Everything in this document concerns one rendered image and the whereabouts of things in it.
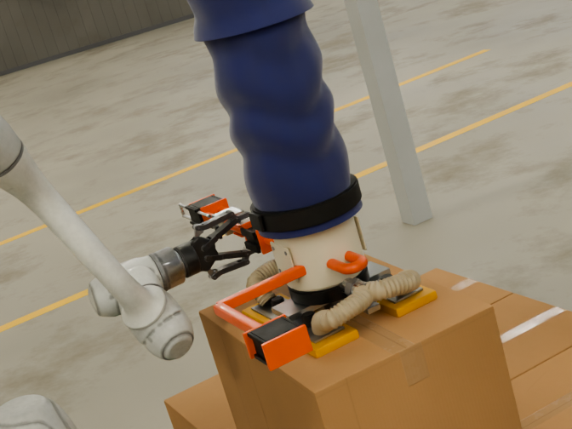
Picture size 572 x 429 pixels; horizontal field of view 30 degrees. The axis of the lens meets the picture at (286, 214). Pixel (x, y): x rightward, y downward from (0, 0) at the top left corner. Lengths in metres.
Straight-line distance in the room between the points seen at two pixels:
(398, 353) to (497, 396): 0.25
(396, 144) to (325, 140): 3.45
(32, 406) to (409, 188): 3.84
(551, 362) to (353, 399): 0.91
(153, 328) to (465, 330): 0.63
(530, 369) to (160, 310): 1.02
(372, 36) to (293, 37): 3.39
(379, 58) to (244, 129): 3.41
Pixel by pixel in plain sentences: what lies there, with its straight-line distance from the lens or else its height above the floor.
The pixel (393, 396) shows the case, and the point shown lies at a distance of 2.01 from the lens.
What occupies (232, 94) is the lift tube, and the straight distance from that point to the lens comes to 2.04.
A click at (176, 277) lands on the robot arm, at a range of 2.36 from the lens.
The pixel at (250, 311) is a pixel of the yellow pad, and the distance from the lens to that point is 2.31.
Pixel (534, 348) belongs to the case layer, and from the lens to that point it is 2.86.
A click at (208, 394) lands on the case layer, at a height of 0.54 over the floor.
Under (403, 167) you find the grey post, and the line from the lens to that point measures 5.54.
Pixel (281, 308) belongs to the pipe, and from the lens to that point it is 2.19.
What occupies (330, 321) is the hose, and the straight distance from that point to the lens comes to 2.02.
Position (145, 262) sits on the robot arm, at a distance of 2.35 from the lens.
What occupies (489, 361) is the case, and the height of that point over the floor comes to 0.88.
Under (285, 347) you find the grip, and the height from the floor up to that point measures 1.11.
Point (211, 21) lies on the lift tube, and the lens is 2.00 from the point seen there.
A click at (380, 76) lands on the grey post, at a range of 5.42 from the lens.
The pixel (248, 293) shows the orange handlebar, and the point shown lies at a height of 1.12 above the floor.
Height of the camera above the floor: 1.83
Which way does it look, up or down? 17 degrees down
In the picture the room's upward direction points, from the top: 17 degrees counter-clockwise
